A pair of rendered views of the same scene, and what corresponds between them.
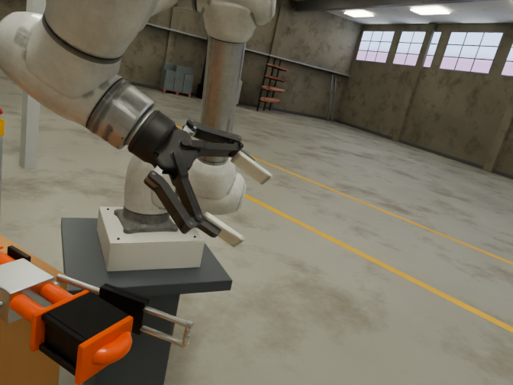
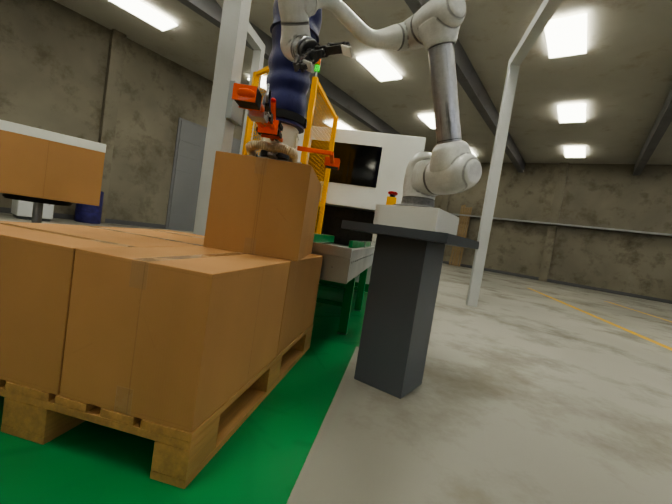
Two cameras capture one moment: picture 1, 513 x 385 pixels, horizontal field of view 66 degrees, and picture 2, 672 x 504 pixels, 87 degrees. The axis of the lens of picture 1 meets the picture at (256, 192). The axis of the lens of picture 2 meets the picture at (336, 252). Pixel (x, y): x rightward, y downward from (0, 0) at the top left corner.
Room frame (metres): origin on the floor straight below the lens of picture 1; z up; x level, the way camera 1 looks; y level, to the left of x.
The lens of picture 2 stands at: (0.23, -1.05, 0.69)
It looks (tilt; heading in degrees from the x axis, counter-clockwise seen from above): 3 degrees down; 66
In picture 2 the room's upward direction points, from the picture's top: 9 degrees clockwise
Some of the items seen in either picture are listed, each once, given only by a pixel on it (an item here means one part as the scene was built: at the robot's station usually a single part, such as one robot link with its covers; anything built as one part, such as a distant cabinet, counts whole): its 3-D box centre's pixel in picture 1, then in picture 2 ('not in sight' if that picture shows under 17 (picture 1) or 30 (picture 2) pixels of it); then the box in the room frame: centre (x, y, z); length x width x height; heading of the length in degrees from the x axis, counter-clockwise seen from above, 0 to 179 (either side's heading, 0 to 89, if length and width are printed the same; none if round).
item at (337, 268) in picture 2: not in sight; (291, 261); (0.88, 0.97, 0.47); 0.70 x 0.03 x 0.15; 145
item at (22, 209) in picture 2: not in sight; (34, 187); (-2.50, 8.15, 0.66); 0.74 x 0.60 x 1.32; 120
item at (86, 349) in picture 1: (82, 333); (247, 97); (0.39, 0.16, 1.08); 0.08 x 0.07 x 0.05; 66
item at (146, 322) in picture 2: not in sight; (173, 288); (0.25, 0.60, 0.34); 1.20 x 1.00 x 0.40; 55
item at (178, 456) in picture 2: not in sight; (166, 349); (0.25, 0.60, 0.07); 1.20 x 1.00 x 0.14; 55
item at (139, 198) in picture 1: (153, 176); (423, 176); (1.26, 0.35, 1.01); 0.18 x 0.16 x 0.22; 93
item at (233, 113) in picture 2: not in sight; (235, 103); (0.55, 2.11, 1.62); 0.20 x 0.05 x 0.30; 55
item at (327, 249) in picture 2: not in sight; (294, 244); (0.88, 0.98, 0.58); 0.70 x 0.03 x 0.06; 145
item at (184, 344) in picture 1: (92, 292); (270, 106); (0.47, 0.19, 1.08); 0.31 x 0.03 x 0.05; 78
